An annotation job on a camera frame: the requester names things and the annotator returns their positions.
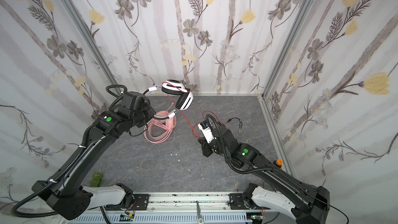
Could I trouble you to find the pink headphones with cable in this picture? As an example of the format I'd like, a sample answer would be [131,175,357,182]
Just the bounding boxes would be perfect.
[144,111,177,144]

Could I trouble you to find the black white headphones red cable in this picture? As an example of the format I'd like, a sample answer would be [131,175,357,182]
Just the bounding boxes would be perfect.
[142,79,243,139]

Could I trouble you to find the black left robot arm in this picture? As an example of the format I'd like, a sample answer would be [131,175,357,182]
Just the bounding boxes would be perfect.
[10,86,155,220]

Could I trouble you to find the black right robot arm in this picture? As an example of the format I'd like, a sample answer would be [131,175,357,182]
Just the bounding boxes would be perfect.
[198,114,333,224]

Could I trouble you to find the brown tape roll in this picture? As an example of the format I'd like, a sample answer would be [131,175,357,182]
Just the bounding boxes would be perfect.
[275,159,283,168]

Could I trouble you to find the green small object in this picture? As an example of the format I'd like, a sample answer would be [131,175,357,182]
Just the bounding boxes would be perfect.
[89,172,103,187]

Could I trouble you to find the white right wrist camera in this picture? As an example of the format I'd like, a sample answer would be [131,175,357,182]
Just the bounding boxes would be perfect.
[198,121,215,144]

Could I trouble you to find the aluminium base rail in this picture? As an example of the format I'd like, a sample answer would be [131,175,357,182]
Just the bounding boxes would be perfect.
[58,192,280,224]

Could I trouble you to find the white perforated cable duct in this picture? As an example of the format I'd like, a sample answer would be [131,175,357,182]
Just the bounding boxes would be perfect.
[68,213,252,224]

